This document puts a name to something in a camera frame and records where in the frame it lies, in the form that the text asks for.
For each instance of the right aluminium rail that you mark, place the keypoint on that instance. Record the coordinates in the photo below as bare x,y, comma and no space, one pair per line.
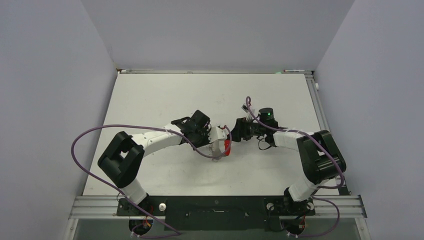
314,89

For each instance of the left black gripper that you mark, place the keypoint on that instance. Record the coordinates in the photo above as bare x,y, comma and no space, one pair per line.
206,131

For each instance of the aluminium rail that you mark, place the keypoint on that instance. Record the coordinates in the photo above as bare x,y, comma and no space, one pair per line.
314,89
153,71
105,207

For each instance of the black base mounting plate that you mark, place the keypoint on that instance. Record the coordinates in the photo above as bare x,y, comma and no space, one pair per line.
228,213

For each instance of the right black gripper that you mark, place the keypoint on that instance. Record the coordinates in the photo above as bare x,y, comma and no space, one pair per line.
240,130

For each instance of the front aluminium rail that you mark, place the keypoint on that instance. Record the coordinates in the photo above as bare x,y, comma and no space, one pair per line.
105,207

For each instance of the back aluminium rail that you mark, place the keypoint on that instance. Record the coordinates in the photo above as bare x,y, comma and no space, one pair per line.
153,71

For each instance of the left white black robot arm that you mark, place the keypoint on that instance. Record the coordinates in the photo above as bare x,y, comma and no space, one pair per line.
122,158

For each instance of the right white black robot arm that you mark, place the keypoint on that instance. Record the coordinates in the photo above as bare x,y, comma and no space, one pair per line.
320,157

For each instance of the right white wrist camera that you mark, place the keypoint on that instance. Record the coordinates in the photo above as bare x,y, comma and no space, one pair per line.
250,112

